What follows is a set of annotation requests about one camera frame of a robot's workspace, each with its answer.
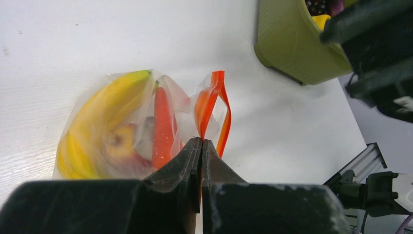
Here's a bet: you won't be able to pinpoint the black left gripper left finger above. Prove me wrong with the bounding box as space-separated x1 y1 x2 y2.
0 137 202 234

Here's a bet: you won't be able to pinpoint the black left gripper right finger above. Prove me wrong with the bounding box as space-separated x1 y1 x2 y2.
202 140 352 234

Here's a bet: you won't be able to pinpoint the red apple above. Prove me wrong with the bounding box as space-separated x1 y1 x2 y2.
101 123 152 179

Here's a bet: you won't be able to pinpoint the orange carrot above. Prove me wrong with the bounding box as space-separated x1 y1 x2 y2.
152 87 174 169

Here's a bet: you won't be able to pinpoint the clear zip top bag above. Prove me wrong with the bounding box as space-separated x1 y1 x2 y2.
53 69 231 179

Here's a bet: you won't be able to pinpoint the yellow banana bunch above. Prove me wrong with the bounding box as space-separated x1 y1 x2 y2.
56 70 156 179

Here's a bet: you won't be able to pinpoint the dark purple grapes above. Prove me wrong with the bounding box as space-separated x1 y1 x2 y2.
304 0 330 16

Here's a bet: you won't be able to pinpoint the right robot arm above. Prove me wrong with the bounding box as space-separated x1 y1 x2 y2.
319 0 413 123

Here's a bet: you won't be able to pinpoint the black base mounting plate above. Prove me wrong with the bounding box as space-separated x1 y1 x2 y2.
324 170 413 217

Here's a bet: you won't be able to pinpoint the green plastic bin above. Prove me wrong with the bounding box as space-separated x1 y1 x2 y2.
254 0 352 85

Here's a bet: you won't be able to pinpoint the yellow lemon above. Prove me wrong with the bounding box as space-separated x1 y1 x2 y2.
312 14 331 32

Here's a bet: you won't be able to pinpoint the aluminium frame rail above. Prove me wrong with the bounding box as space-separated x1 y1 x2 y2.
324 143 388 189

